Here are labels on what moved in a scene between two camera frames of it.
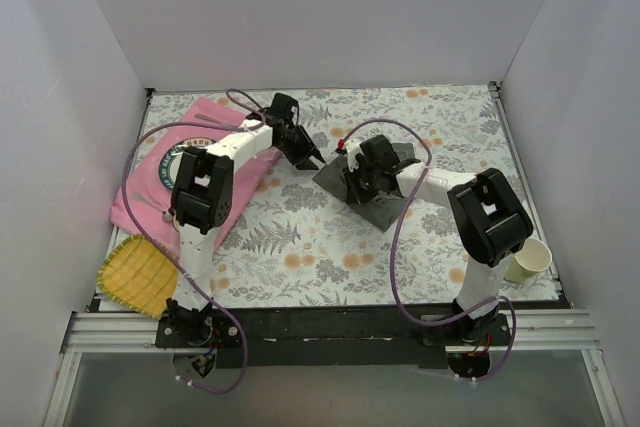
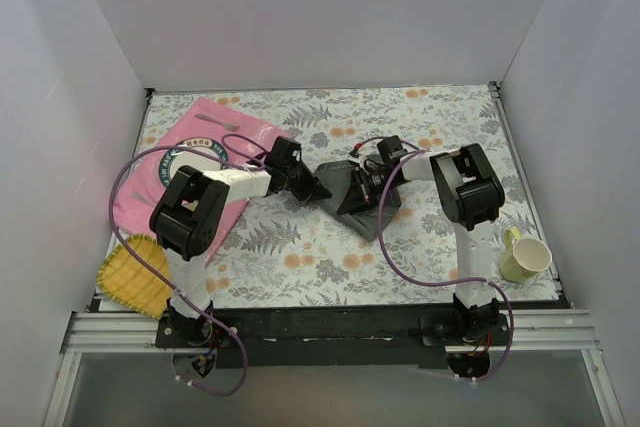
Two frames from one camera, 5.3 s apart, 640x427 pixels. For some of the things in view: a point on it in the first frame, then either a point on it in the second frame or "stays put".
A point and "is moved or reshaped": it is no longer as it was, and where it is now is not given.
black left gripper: x=297 y=142 -> x=301 y=181
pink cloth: x=144 y=206 stays put
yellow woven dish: x=138 y=275 stays put
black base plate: x=326 y=336 stays put
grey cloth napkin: x=383 y=207 is moved or reshaped
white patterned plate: x=170 y=160 stays put
